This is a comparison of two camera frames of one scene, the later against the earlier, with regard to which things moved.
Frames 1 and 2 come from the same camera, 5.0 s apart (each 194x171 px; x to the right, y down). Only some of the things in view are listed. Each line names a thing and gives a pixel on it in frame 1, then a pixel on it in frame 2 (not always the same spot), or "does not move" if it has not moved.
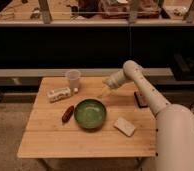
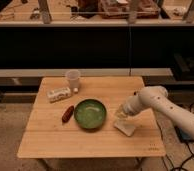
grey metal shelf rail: [62, 72] does not move
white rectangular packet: [58, 94] does not move
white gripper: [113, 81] → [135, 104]
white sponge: [124, 126] does not move
